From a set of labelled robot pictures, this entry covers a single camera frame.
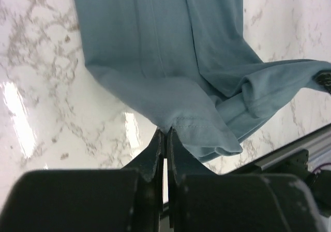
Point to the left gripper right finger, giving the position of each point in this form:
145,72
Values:
201,200

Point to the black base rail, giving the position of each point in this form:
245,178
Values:
294,158

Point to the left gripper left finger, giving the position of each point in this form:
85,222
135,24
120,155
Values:
126,199

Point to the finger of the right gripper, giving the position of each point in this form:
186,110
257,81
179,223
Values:
323,79

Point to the blue-grey t-shirt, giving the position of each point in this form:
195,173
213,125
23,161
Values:
184,65

